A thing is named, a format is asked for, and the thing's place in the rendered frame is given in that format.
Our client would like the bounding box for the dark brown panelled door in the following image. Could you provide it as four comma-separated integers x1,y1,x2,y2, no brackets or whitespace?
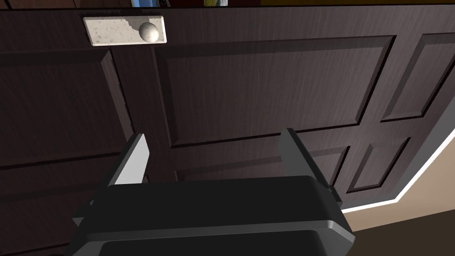
0,6,455,256

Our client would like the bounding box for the pale speckled round door knob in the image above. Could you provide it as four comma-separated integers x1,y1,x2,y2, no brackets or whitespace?
82,15,168,47

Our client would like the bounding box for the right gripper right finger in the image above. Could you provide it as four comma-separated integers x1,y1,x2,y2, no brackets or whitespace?
279,128,332,187

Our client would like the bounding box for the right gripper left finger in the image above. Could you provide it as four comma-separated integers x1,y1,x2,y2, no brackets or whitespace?
106,133,150,187

